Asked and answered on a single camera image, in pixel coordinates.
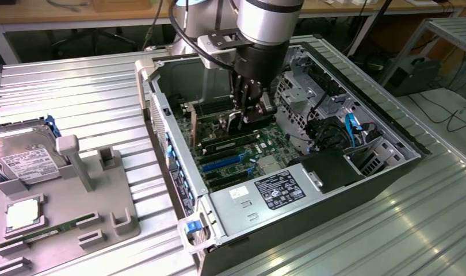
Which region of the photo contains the black box device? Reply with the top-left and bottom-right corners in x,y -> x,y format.
386,56 -> 441,97

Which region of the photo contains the silver chipset heatsink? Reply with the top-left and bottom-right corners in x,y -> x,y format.
258,156 -> 284,173

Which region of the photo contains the thin cable with metal plug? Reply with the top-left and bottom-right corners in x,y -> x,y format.
143,0 -> 172,53

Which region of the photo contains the blue wire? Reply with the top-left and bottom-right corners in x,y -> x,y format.
346,113 -> 359,149

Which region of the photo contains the blue expansion slot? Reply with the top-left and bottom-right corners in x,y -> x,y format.
200,156 -> 244,173

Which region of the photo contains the blue disk carrier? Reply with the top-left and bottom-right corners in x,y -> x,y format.
0,114 -> 60,139

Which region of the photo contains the wooden desk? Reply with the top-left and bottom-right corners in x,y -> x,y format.
0,0 -> 466,32

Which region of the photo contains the silver CPU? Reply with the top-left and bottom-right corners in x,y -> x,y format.
5,200 -> 41,229

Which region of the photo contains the black RAM slot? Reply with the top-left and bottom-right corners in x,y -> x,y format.
180,99 -> 232,110
178,96 -> 232,108
182,101 -> 232,113
200,137 -> 256,150
183,103 -> 232,116

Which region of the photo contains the black office chair base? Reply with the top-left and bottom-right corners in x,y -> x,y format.
49,27 -> 138,58

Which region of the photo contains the black open PC case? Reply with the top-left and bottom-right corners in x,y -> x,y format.
135,33 -> 433,276

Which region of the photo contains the silver drive cage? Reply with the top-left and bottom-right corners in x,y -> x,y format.
274,48 -> 357,153

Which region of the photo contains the black wire bundle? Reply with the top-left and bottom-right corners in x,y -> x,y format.
307,119 -> 351,150

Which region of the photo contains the black plastic cover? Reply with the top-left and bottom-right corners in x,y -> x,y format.
286,148 -> 366,195

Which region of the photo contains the silver power supply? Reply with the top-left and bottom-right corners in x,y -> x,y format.
208,168 -> 328,239

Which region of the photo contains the silver perforated disk bay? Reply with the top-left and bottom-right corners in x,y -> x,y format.
343,135 -> 422,178

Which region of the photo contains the metal slat table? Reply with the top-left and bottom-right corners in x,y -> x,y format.
378,17 -> 466,87

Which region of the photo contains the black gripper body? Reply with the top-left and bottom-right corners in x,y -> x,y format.
234,41 -> 290,86

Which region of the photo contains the RAM stick with white label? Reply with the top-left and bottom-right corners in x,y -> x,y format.
206,133 -> 260,155

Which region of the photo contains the silver hard disk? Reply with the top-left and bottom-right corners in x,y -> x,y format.
0,126 -> 63,185

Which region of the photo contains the green motherboard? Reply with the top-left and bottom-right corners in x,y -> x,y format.
171,97 -> 295,193

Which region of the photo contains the green RAM stick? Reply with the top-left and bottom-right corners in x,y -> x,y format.
23,221 -> 80,242

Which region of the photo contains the grey parts rack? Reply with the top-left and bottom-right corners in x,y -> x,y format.
0,135 -> 142,276

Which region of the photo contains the black expansion slot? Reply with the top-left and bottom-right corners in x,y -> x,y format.
199,151 -> 243,164
207,170 -> 252,185

